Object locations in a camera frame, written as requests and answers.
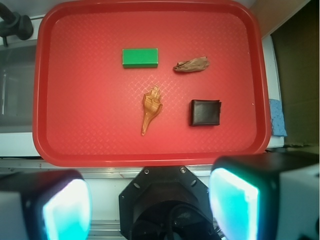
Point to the green rectangular block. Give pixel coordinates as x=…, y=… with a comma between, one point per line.
x=140, y=57

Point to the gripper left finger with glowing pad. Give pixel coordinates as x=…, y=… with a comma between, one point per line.
x=48, y=205

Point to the dark brown leather wallet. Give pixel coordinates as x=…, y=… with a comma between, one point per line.
x=205, y=112

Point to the brown wood chip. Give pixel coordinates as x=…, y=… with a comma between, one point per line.
x=193, y=65

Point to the amber conch shell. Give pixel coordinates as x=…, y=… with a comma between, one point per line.
x=152, y=107

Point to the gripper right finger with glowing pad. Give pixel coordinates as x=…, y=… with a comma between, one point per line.
x=268, y=196

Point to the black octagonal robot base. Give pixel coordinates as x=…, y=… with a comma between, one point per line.
x=166, y=203

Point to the red plastic tray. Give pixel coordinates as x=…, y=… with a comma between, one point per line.
x=88, y=109

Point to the black clamp knob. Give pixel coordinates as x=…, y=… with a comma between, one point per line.
x=14, y=24

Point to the blue sponge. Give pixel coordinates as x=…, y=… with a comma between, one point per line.
x=277, y=118

